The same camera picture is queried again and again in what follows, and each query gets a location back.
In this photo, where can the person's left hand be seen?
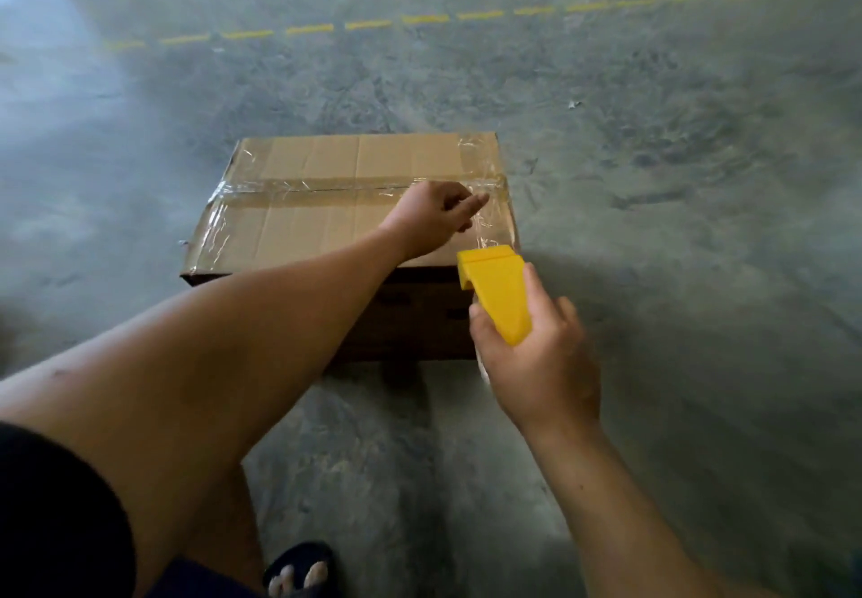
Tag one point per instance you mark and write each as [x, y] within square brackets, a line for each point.
[421, 217]

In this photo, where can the person's right hand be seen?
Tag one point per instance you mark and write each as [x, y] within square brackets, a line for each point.
[545, 375]

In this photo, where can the person's right middle finger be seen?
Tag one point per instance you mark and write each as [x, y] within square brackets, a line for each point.
[570, 313]

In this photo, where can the person's left thumb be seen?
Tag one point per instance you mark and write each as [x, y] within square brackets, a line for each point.
[471, 208]

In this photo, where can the person's right thumb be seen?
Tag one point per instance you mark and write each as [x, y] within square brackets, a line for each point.
[485, 335]

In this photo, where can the yellow plastic tape dispenser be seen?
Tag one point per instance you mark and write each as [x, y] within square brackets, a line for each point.
[502, 291]

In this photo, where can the person's left forearm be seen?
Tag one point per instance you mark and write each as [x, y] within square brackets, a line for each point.
[222, 355]

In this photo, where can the person's right forearm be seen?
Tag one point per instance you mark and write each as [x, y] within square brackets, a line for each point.
[606, 517]

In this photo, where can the taped brown cardboard box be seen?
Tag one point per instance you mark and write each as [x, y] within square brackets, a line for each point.
[316, 214]

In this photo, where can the black slide sandal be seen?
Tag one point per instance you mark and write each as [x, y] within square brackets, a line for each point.
[300, 560]

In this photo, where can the person's bare leg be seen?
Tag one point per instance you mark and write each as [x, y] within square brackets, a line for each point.
[225, 530]

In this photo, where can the dark shorts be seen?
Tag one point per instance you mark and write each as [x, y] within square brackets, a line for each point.
[195, 581]

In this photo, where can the black shirt sleeve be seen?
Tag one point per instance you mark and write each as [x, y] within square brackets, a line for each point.
[57, 517]

